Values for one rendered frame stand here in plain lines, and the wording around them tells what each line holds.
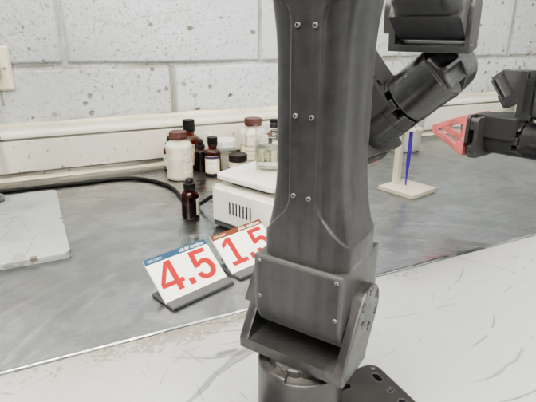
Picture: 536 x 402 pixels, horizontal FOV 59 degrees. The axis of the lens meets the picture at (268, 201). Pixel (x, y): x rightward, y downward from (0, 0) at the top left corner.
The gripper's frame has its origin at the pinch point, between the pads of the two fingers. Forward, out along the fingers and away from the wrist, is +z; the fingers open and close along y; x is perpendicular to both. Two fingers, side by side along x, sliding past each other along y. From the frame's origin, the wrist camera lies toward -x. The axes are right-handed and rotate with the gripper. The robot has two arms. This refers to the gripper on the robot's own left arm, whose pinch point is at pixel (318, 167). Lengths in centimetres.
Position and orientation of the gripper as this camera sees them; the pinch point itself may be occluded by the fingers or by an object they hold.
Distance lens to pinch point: 62.1
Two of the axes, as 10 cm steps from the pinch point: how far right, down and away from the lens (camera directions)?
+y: -6.4, 2.6, -7.3
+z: -5.8, 4.6, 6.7
